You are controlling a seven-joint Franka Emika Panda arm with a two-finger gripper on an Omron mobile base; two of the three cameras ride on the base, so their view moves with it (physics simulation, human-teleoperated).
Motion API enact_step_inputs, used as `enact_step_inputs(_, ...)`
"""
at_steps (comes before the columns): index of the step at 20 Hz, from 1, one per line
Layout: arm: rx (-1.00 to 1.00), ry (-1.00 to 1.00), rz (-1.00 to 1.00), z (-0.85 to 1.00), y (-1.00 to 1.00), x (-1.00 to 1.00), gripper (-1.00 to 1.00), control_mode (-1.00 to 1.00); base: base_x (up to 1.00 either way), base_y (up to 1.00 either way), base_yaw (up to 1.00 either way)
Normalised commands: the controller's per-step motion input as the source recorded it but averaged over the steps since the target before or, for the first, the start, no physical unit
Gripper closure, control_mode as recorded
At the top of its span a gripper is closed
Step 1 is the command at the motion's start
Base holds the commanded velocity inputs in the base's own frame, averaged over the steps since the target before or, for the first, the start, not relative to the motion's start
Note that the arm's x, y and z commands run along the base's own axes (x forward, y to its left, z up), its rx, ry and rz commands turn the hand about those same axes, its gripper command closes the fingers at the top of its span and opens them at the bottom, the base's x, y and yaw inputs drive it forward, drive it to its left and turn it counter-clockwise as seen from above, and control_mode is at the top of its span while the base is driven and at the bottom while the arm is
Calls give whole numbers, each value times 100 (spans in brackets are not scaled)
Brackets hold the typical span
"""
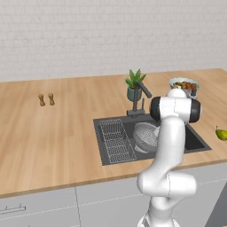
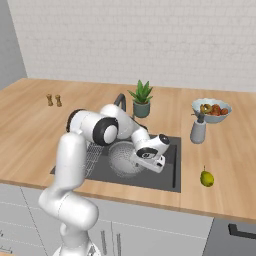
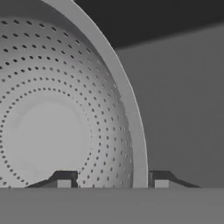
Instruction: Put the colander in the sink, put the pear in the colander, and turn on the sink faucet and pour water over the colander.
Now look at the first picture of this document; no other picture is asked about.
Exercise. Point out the bowl of fruit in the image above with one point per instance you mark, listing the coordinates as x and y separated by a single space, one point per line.
184 85

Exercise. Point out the wooden pepper shaker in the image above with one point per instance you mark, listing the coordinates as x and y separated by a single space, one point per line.
51 99

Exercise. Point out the grey cupboard door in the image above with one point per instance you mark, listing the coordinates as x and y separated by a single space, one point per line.
112 204

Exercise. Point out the dark grey sink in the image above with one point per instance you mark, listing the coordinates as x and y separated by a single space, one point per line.
115 130

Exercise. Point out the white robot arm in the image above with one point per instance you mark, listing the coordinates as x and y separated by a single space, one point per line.
168 142

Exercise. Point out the dark grey sink faucet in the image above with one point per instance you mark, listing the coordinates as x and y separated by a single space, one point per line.
137 100

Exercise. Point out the green pear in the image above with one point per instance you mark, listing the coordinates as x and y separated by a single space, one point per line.
221 134

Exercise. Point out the grey cupboard drawer front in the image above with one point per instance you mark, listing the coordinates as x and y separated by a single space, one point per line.
37 208

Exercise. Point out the wooden salt shaker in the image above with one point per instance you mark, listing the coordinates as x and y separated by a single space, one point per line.
41 100

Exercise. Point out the white colander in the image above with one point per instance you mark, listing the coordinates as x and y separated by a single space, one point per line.
144 137

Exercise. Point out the potted green plant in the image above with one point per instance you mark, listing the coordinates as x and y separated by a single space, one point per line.
134 84

